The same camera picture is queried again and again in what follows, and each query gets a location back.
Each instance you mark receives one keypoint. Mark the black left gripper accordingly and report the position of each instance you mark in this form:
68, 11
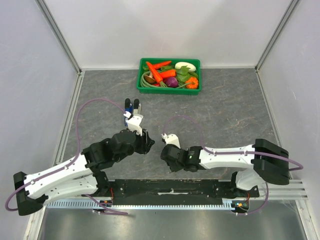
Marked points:
145, 142

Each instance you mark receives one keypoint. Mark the beige stapler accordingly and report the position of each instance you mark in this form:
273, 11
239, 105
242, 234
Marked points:
136, 110

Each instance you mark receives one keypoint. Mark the blue stapler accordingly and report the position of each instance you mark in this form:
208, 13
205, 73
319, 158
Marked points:
128, 108

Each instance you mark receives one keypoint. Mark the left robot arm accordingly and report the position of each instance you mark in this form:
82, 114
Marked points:
81, 175

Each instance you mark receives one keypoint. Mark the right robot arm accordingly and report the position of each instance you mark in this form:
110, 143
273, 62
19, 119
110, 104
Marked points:
260, 162

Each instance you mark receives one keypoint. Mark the green plastic tray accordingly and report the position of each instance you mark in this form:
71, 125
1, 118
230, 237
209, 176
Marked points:
143, 68

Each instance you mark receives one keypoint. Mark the green toy long beans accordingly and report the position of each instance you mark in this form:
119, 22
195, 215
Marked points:
147, 85

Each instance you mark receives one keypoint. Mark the brown toy mushroom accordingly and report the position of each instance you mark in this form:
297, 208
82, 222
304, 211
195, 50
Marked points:
149, 78

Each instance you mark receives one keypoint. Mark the orange toy carrot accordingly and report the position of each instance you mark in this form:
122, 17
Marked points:
168, 73
156, 74
161, 64

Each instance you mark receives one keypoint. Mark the purple toy onion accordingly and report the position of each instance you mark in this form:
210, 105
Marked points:
171, 82

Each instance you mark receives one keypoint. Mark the orange toy pumpkin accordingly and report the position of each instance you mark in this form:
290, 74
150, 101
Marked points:
192, 83

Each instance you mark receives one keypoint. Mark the green toy leaf vegetable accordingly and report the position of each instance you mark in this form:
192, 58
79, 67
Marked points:
181, 76

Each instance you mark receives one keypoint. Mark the white toy eggplant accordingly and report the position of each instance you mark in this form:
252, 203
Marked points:
185, 66

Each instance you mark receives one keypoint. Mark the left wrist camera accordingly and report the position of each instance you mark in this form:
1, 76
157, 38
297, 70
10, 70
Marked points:
133, 122

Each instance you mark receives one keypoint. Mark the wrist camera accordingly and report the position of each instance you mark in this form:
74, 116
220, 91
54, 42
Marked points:
171, 139
133, 122

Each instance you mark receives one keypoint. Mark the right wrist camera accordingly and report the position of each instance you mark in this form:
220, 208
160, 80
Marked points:
171, 139

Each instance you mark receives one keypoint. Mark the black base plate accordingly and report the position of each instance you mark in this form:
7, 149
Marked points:
173, 192

